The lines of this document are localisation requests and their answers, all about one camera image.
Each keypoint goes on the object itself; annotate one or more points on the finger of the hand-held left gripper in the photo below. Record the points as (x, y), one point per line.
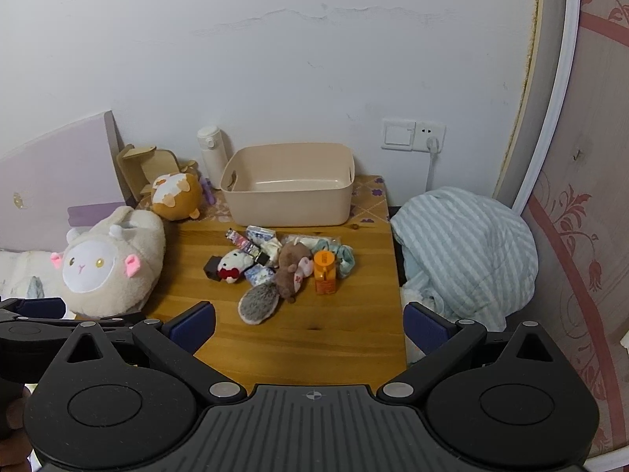
(42, 307)

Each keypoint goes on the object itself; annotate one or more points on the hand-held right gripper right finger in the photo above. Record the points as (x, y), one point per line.
(422, 327)

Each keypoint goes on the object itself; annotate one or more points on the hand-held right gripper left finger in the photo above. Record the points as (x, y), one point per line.
(194, 324)

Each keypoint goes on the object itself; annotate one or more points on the small black box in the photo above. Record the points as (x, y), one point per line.
(213, 268)

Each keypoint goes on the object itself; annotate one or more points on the grey hedgehog plush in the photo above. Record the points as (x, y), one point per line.
(258, 305)

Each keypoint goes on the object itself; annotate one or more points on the white plush with red bow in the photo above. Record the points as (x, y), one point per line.
(236, 261)

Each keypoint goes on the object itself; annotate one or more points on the blue white tissue pack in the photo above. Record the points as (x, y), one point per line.
(258, 275)
(258, 233)

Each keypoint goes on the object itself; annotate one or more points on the dark printed packet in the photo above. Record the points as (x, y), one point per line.
(241, 242)

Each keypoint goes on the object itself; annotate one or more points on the teal scrunchie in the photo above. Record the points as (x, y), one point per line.
(346, 260)

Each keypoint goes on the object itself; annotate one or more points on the brown plush mouse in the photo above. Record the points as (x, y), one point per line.
(290, 275)

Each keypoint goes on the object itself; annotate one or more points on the cream scrunchie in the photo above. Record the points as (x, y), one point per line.
(272, 248)

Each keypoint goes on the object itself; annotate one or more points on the small orange bottle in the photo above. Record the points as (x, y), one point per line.
(324, 275)

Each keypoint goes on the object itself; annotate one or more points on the clear packet of cotton pads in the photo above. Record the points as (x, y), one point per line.
(307, 241)

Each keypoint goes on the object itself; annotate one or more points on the beige plastic storage container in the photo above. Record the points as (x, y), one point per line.
(290, 206)

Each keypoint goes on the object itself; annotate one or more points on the person's left hand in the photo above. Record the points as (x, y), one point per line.
(19, 432)

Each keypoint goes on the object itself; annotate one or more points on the white printed cloth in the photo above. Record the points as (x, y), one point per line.
(24, 270)

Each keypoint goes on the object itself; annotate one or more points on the cream sheep plush toy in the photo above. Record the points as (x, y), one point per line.
(113, 265)

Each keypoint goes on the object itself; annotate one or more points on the striped pale blue blanket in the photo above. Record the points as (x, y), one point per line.
(467, 246)

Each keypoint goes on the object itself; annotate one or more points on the purple book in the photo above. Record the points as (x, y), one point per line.
(93, 216)

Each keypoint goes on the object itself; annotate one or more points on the orange round plush toy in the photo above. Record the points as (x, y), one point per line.
(177, 201)

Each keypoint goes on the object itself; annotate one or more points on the small purple toy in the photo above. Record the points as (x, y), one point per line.
(209, 191)

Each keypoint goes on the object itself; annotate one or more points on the pale purple board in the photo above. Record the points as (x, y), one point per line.
(49, 172)

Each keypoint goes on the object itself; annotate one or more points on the plywood stand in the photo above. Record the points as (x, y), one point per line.
(132, 167)

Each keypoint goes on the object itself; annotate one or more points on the white insulated bottle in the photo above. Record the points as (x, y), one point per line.
(211, 157)

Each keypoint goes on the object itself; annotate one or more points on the white power plug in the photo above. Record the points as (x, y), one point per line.
(432, 145)

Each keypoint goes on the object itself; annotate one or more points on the white wall switch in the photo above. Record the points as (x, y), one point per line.
(398, 133)

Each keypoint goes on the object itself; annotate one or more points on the white wall socket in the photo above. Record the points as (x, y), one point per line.
(435, 130)

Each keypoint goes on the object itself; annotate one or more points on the white door frame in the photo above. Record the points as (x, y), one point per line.
(555, 83)

